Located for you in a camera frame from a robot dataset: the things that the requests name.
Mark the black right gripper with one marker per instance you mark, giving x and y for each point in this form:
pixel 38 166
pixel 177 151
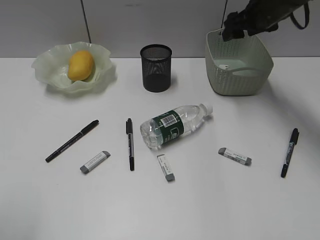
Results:
pixel 252 19

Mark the waste paper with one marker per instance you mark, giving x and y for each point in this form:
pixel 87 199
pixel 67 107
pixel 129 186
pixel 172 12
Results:
pixel 224 66

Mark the black blue marker pen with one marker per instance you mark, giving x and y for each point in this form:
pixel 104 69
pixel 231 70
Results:
pixel 292 143

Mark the clear water bottle green label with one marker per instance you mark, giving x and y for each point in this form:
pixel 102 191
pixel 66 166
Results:
pixel 171 125

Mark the yellow mango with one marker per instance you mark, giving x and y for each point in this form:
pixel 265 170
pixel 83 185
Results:
pixel 80 66

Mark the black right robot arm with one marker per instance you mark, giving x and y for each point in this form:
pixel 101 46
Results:
pixel 279 10

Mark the pale green woven plastic basket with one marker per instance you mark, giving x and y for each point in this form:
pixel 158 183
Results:
pixel 250 64

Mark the black mesh pen holder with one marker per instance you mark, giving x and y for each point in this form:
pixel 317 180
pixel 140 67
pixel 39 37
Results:
pixel 156 67

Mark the grey white eraser right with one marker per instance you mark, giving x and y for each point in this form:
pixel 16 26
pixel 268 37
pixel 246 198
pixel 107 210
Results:
pixel 235 156

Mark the grey white eraser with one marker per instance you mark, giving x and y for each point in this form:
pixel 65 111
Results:
pixel 94 162
pixel 235 156
pixel 166 168

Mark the grey white eraser centre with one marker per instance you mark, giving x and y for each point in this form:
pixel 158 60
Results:
pixel 166 168

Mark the pale green wavy glass plate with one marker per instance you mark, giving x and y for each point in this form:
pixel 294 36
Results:
pixel 51 68

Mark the grey white eraser left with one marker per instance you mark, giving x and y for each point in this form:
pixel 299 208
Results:
pixel 94 162

